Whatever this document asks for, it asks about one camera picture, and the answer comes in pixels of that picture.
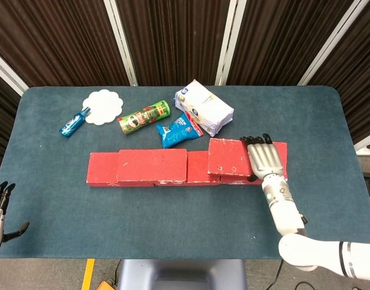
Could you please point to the white flower-shaped coaster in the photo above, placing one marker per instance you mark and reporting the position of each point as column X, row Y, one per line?
column 106, row 104

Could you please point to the blue spray bottle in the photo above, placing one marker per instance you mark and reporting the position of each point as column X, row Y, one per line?
column 72, row 124

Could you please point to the blue snack bag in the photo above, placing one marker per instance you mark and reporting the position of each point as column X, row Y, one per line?
column 177, row 133

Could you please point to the white tissue pack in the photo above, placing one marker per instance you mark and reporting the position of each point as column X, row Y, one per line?
column 204, row 108

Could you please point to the green chips can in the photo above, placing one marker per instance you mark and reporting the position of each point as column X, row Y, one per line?
column 144, row 117

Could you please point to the orange floor object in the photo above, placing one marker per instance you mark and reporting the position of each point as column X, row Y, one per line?
column 106, row 286

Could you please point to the brown ribbed divider panel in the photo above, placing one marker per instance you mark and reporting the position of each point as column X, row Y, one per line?
column 362, row 90
column 52, row 39
column 0, row 121
column 172, row 39
column 278, row 39

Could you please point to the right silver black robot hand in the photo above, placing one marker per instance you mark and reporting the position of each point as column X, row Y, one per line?
column 266, row 160

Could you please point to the yellow floor tape strip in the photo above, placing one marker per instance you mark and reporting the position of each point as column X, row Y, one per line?
column 88, row 275

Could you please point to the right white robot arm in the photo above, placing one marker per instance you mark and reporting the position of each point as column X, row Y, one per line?
column 285, row 211

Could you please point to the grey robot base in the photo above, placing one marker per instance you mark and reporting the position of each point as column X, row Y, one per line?
column 181, row 275

